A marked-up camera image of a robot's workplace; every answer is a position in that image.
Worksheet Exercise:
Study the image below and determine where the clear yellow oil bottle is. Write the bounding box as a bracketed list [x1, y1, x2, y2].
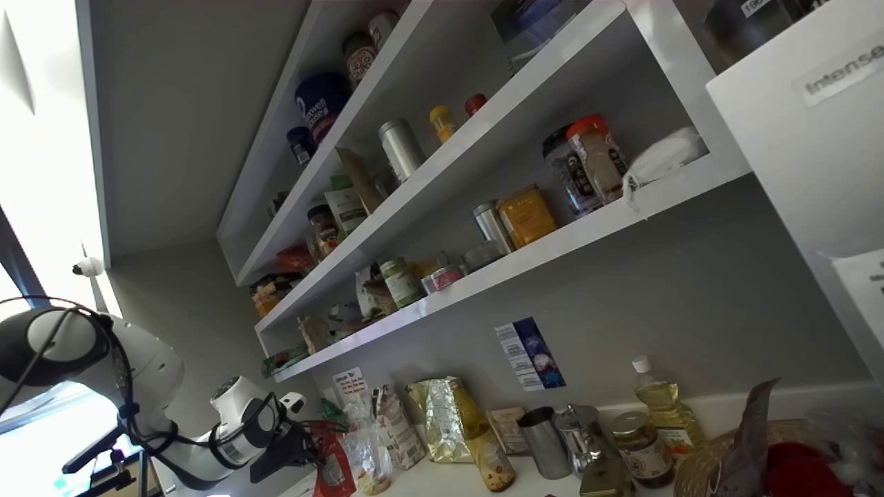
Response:
[633, 356, 707, 458]

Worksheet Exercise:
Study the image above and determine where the metal cup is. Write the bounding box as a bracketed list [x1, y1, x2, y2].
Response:
[515, 407, 572, 481]

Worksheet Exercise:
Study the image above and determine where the white wall shelf unit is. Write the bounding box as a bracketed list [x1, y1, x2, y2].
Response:
[217, 0, 873, 394]

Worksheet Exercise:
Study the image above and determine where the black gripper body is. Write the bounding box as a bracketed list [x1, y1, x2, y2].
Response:
[249, 393, 318, 484]

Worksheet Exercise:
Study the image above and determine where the gold foil bag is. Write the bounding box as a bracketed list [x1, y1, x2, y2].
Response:
[405, 375, 488, 463]

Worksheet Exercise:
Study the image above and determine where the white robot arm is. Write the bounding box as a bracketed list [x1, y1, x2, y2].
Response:
[0, 302, 318, 488]

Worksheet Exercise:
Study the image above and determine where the orange snack packet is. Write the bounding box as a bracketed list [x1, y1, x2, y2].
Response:
[308, 420, 355, 497]

